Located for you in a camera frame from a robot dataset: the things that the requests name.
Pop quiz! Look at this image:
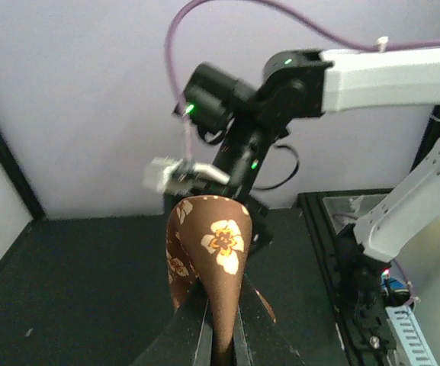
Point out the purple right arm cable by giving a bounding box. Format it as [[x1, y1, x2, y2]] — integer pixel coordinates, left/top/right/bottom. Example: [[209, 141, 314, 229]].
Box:
[[165, 0, 440, 159]]

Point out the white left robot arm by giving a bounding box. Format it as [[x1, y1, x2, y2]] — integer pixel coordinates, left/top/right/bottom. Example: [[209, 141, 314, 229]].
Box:
[[136, 139, 440, 365]]

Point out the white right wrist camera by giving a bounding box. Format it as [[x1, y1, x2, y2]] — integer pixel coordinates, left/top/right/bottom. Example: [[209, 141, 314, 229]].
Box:
[[143, 157, 230, 194]]

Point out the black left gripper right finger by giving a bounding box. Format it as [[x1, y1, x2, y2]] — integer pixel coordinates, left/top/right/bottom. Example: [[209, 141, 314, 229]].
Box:
[[234, 276, 304, 366]]

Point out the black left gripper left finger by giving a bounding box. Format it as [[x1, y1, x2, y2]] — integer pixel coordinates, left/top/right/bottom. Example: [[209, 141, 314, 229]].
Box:
[[132, 284, 213, 366]]

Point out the brown floral necktie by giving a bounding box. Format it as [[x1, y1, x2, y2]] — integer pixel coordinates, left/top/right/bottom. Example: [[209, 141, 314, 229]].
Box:
[[165, 194, 277, 356]]

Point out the black corner frame post left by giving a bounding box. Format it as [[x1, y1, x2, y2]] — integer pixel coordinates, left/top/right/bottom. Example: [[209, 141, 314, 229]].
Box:
[[0, 131, 46, 220]]

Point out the black aluminium frame rail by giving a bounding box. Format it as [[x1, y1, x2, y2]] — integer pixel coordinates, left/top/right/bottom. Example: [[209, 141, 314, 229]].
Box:
[[297, 192, 396, 365]]

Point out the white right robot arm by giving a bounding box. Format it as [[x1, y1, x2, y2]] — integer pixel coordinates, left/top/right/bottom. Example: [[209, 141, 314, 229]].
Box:
[[171, 48, 440, 262]]

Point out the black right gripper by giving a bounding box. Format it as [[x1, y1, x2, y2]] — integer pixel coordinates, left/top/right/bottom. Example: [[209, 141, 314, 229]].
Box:
[[200, 126, 272, 256]]

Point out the light blue cable duct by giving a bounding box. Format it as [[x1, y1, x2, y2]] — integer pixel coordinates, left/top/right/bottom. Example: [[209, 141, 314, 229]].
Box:
[[385, 305, 438, 366]]

